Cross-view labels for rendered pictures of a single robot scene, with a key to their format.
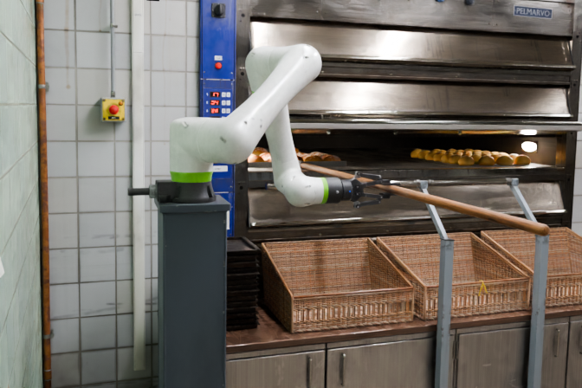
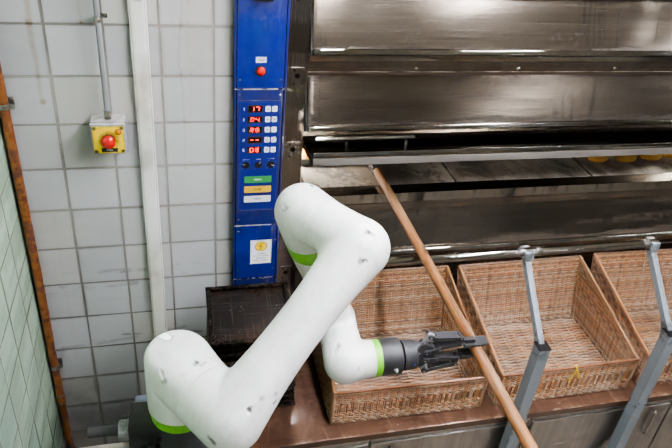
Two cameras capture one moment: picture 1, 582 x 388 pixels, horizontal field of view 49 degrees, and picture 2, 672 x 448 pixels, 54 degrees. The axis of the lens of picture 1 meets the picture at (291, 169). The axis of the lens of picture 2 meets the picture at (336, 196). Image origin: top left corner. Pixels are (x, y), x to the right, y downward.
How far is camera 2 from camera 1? 137 cm
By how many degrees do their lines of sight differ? 26
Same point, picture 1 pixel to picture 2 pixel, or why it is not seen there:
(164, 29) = (179, 16)
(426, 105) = (560, 109)
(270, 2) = not seen: outside the picture
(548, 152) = not seen: outside the picture
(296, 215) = not seen: hidden behind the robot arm
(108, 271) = (121, 304)
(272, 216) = not seen: hidden behind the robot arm
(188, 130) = (166, 389)
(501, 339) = (582, 422)
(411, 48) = (557, 31)
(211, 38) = (251, 32)
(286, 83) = (324, 315)
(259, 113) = (273, 383)
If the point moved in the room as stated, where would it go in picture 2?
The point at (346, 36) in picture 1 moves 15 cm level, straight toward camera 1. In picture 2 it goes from (460, 16) to (459, 30)
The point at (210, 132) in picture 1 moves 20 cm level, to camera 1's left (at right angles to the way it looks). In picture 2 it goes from (195, 417) to (88, 401)
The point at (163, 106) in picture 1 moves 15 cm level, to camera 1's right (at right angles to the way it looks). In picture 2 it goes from (181, 121) to (229, 127)
